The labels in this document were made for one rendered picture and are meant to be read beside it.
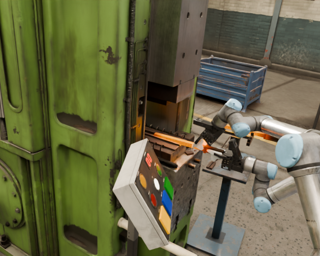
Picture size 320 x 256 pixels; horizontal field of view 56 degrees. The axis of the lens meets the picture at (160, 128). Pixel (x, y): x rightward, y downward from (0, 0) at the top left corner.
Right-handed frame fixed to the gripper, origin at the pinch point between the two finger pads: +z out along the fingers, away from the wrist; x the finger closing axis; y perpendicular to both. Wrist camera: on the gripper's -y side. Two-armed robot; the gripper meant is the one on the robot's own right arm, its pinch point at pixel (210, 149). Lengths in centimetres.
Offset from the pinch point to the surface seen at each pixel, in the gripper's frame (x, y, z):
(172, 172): -16.0, 11.8, 13.2
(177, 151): -4.3, 4.9, 17.1
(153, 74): -17, -39, 28
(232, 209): 93, 102, 1
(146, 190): -66, -12, -1
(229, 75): 371, 46, 106
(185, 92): -2.5, -29.3, 16.4
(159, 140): -3.6, 2.2, 29.4
